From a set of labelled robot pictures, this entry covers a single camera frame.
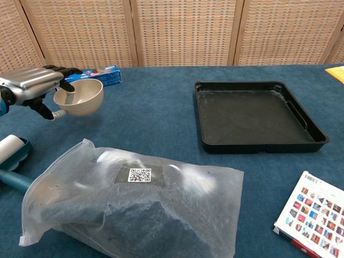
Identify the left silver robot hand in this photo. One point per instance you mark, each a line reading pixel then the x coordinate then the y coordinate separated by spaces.
pixel 29 86

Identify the blue cookie box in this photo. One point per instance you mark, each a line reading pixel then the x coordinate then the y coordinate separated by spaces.
pixel 103 76

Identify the black plastic tray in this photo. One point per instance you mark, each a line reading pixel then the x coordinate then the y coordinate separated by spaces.
pixel 258 115

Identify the beige bowl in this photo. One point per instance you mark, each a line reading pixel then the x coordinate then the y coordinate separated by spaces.
pixel 83 96

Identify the white box with picture grid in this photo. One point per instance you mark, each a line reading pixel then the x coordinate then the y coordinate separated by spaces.
pixel 314 215

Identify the yellow and white booklet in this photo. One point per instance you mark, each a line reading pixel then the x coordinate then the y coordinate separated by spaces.
pixel 336 73

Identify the woven bamboo folding screen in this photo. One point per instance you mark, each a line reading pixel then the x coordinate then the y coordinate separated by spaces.
pixel 172 32

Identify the teal lint roller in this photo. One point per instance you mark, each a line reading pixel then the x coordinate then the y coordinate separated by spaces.
pixel 13 164

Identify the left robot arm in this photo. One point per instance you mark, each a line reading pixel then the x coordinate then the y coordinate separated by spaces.
pixel 3 104

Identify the frosted bag with dark cloth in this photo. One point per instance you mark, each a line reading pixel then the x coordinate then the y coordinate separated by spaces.
pixel 134 204

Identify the blue carpet table mat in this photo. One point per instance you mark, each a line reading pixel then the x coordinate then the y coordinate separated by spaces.
pixel 172 129

